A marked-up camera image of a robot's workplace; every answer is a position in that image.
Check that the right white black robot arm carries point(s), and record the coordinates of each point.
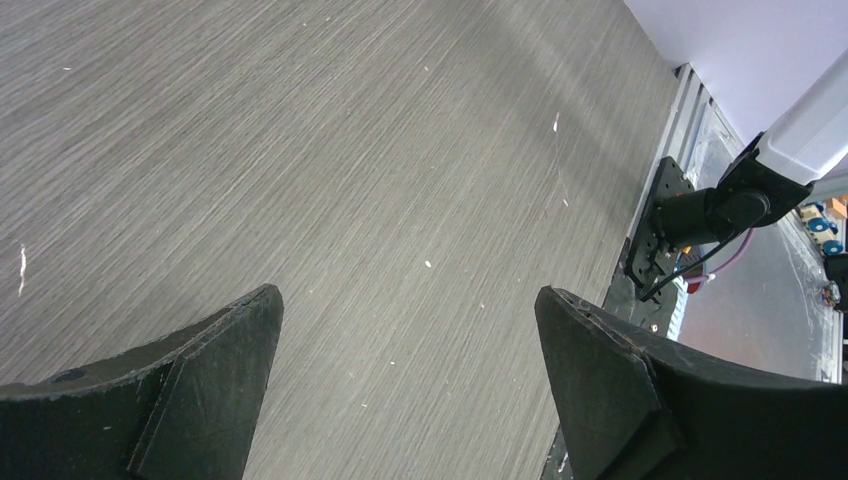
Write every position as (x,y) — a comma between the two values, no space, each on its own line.
(773,174)

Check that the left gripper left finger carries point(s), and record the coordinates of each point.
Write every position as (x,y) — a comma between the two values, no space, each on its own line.
(184,406)

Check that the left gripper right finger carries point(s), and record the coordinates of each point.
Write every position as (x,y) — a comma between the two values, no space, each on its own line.
(635,405)

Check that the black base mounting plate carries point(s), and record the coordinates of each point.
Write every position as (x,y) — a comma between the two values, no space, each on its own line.
(646,259)

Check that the aluminium front rail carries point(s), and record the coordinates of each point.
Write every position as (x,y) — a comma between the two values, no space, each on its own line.
(769,287)

